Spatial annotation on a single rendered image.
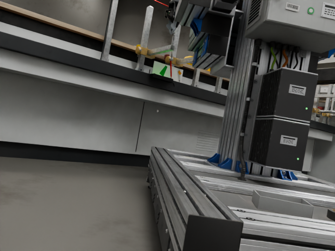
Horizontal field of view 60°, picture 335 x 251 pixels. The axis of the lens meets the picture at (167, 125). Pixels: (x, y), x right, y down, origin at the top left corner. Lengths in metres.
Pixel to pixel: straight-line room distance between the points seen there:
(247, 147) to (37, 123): 1.36
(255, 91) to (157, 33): 5.85
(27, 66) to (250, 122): 1.25
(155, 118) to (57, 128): 0.77
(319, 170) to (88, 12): 5.56
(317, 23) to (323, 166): 3.29
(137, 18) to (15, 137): 5.41
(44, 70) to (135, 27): 5.27
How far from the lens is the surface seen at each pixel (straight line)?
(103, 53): 1.95
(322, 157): 4.31
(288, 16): 1.11
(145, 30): 2.11
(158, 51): 1.95
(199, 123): 2.64
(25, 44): 1.81
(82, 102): 2.11
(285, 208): 0.73
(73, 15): 7.20
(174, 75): 2.19
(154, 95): 2.12
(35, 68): 1.84
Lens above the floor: 0.36
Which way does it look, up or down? level
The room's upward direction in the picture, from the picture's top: 10 degrees clockwise
